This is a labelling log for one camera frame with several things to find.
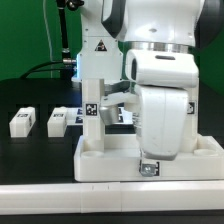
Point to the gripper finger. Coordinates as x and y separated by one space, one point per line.
148 169

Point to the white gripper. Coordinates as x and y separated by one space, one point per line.
162 81

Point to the white desk top tray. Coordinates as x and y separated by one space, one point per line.
120 160

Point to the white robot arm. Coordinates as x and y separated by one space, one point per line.
113 27

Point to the fiducial marker sheet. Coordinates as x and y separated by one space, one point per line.
75 118

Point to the white L-shaped fence wall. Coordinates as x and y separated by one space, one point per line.
111 197

